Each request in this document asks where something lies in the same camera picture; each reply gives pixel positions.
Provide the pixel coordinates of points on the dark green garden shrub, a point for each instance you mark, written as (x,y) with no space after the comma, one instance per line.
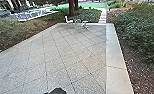
(141,28)

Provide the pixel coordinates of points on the low green hedge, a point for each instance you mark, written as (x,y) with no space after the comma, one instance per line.
(76,15)

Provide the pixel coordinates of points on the large tree trunk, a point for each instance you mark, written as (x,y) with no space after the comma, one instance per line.
(72,7)

